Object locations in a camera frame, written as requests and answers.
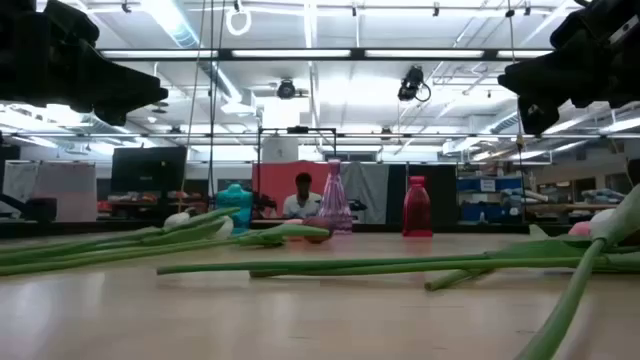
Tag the white tulip stem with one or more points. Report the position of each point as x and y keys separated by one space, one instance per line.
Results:
x=565 y=305

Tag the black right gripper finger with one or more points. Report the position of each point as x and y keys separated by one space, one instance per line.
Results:
x=540 y=77
x=539 y=115

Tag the round black overhead camera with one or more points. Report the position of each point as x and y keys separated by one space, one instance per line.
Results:
x=286 y=90

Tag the person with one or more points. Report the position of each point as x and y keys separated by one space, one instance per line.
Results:
x=301 y=205

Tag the purple glass vase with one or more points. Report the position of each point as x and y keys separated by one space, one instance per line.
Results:
x=334 y=200

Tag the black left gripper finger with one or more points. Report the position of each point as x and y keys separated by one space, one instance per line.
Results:
x=120 y=85
x=112 y=117

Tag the white board panel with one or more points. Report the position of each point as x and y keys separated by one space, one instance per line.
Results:
x=65 y=190

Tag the black monitor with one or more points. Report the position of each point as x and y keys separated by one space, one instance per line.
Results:
x=148 y=170

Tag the wooden workbench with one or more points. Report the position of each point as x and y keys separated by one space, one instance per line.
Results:
x=575 y=206

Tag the blue storage bin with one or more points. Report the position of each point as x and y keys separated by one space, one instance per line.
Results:
x=495 y=214
x=470 y=185

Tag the teal glass vase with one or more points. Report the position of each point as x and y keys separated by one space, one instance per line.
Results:
x=235 y=202

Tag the black partition panel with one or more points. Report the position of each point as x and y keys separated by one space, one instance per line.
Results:
x=442 y=195

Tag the grey cloth panel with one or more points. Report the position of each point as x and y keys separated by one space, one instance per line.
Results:
x=370 y=190

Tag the red glass vase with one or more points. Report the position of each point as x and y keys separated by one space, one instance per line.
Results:
x=417 y=210

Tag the cluttered work table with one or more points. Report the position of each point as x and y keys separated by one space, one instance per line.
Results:
x=150 y=200

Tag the black bin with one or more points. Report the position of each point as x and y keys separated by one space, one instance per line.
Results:
x=42 y=210

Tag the red cloth panel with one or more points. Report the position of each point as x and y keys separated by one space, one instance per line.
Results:
x=272 y=185

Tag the black overhead light bar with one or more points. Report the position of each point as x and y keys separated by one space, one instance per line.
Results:
x=290 y=53

